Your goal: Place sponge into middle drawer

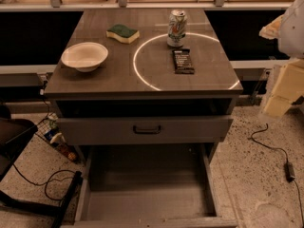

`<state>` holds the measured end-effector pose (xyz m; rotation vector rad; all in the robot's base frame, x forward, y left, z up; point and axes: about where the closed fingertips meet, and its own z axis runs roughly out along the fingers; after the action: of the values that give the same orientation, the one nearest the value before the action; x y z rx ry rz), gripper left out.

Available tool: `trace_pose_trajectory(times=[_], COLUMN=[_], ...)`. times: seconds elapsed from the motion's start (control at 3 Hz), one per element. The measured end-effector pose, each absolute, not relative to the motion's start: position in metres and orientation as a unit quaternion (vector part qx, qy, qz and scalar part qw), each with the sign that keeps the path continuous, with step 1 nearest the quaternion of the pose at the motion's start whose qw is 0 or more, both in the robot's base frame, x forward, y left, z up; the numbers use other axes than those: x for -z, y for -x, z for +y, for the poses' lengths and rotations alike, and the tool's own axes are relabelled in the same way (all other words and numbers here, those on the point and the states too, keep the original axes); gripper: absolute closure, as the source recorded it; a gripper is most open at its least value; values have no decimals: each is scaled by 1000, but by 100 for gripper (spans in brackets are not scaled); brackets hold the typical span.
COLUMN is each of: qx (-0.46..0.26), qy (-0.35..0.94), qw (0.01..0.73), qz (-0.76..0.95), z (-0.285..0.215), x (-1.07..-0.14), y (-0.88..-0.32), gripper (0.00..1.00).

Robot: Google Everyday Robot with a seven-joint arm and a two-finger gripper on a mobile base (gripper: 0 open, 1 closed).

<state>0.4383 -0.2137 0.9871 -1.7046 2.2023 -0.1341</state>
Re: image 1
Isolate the wire basket with items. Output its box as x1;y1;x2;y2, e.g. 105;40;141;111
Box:
37;113;79;162

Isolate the black power adapter cable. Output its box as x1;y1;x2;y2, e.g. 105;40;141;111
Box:
247;123;304;228

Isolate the grey drawer cabinet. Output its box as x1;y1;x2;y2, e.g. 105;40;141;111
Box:
44;8;244;163

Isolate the green yellow sponge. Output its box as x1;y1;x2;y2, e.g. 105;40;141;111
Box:
106;24;140;44

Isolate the black drawer handle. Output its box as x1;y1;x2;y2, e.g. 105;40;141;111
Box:
133;125;162;135

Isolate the white bowl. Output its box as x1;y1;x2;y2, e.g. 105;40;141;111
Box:
61;42;108;72

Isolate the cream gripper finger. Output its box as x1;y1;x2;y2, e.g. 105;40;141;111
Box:
261;59;304;118
259;15;283;40

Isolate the closed grey top drawer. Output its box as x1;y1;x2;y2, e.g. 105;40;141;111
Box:
58;116;233;145

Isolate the black chair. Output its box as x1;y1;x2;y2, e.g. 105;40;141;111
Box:
0;104;84;228

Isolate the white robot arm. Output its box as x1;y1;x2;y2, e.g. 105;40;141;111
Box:
259;0;304;119

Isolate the black floor cable left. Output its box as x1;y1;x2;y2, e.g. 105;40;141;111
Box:
11;163;77;202

